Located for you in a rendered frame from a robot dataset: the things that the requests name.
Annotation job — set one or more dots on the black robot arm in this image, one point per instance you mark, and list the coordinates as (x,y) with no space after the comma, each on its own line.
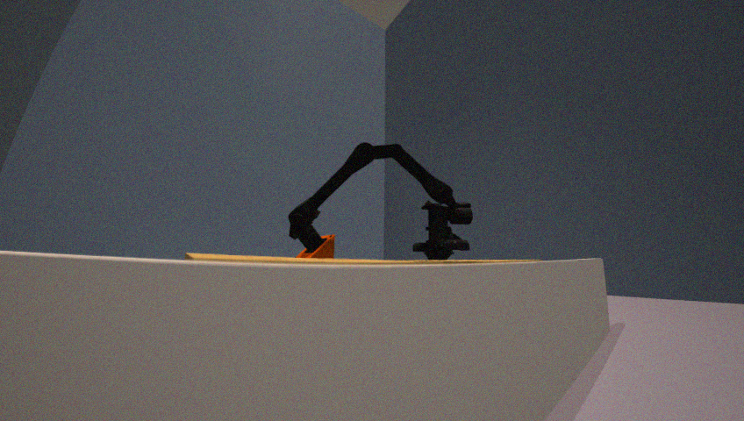
(301,218)

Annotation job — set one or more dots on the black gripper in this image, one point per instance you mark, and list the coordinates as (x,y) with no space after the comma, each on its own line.
(437,235)

